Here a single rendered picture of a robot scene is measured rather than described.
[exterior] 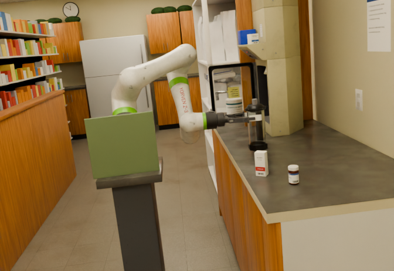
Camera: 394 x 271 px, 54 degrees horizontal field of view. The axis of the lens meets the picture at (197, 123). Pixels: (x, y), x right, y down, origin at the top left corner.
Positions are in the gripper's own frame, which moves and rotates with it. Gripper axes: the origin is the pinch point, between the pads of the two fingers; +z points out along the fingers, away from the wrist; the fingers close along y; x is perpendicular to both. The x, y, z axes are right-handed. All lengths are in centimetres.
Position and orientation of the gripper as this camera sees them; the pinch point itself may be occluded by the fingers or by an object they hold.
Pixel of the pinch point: (254, 116)
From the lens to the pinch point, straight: 208.2
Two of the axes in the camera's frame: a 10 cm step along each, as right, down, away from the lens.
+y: -0.7, -1.9, 9.8
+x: 0.8, 9.8, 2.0
